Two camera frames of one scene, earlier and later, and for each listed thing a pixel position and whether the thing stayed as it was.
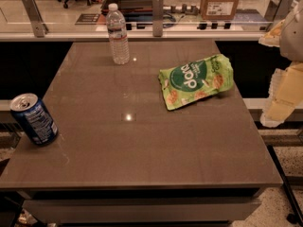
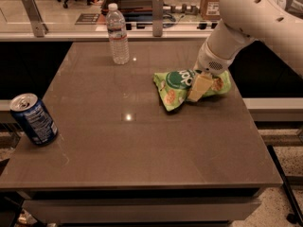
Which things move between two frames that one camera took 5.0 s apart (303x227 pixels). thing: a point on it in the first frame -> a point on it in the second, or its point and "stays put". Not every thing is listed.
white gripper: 293,35 -> 209,61
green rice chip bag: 197,79 stays put
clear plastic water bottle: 117,34 stays put
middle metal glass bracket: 157,13 stays put
